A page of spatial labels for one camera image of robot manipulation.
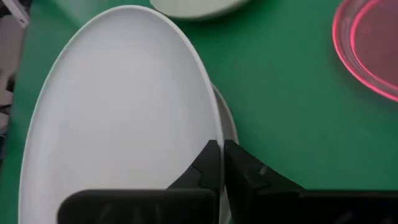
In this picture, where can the pink transparent plastic plate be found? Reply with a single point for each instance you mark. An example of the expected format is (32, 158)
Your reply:
(373, 46)

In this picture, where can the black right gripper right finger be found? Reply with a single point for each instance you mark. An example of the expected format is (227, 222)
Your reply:
(255, 199)

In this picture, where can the small deep white plate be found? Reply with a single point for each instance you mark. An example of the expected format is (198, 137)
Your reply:
(196, 7)

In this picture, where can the large white plastic plate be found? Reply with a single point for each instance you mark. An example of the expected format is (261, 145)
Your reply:
(229, 124)
(124, 93)

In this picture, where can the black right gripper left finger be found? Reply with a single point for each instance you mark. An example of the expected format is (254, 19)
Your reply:
(192, 202)

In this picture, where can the white frame bar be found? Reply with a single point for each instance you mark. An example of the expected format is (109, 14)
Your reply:
(17, 11)

